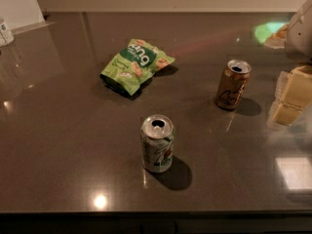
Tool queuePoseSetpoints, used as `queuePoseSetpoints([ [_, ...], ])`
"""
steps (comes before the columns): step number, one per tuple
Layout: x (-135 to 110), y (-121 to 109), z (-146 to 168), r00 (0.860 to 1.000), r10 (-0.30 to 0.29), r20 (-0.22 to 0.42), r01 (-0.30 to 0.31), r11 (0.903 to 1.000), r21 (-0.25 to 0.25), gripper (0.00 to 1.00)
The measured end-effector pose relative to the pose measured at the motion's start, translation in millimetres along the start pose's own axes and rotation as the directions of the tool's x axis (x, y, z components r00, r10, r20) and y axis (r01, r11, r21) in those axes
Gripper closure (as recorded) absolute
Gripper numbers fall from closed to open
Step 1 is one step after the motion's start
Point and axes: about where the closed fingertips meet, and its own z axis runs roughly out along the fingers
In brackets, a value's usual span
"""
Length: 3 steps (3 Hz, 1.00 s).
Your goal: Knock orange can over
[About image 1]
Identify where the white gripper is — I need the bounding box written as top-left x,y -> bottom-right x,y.
264,0 -> 312,126

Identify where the orange soda can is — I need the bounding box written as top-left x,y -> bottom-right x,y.
215,59 -> 252,110

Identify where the white green soda can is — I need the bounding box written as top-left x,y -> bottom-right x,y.
140,114 -> 176,174

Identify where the green snack bag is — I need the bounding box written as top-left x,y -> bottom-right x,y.
100,39 -> 175,97

